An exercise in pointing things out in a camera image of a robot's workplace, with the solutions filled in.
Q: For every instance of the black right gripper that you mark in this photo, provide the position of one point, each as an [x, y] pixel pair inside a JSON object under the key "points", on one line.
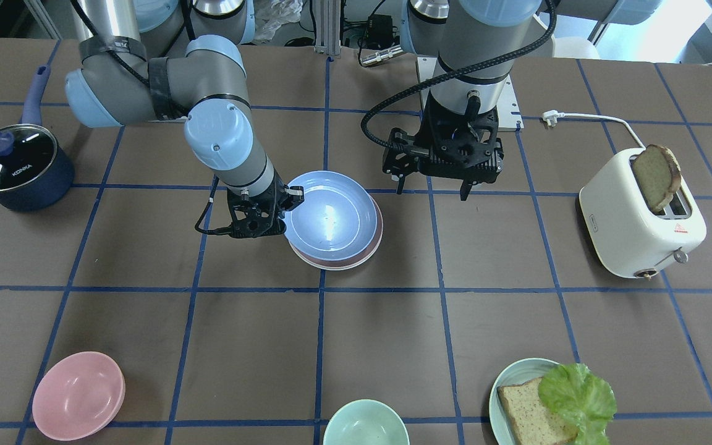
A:
{"points": [[277, 202]]}

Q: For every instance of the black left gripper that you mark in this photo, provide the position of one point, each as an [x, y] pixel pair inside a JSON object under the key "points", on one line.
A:
{"points": [[426, 130]]}

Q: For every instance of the blue plate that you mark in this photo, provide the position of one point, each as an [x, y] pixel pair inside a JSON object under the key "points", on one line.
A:
{"points": [[337, 219]]}

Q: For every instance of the pink plate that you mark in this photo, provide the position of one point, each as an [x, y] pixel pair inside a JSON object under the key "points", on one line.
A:
{"points": [[378, 235]]}

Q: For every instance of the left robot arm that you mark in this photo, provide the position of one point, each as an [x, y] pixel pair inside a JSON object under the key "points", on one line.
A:
{"points": [[475, 44]]}

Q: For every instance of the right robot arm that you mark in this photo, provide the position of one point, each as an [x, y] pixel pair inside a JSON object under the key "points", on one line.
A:
{"points": [[119, 84]]}

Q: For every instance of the cream white plate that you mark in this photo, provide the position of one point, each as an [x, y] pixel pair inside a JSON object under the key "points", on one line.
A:
{"points": [[335, 265]]}

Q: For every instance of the white chair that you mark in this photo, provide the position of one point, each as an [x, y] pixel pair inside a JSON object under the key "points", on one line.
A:
{"points": [[570, 47]]}

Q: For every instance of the cream white toaster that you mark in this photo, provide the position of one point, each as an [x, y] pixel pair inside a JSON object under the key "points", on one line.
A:
{"points": [[629, 240]]}

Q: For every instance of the mint green plate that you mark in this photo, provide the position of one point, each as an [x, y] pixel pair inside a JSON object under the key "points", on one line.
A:
{"points": [[518, 372]]}

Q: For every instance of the bread slice in toaster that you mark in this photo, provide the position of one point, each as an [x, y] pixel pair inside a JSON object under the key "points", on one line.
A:
{"points": [[658, 175]]}

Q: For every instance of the mint green bowl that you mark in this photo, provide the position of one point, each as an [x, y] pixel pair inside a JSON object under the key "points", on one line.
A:
{"points": [[365, 421]]}

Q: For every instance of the green lettuce leaf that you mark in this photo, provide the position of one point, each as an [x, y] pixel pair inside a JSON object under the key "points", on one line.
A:
{"points": [[583, 400]]}

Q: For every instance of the dark blue saucepan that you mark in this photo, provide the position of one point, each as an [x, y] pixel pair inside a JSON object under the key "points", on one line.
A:
{"points": [[54, 185]]}

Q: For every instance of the bread slice on plate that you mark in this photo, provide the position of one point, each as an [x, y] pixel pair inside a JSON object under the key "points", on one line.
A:
{"points": [[530, 420]]}

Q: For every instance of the glass pot lid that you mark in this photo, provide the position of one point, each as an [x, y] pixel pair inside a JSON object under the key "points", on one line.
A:
{"points": [[27, 151]]}

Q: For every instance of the pink bowl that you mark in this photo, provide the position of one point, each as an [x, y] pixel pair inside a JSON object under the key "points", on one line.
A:
{"points": [[78, 396]]}

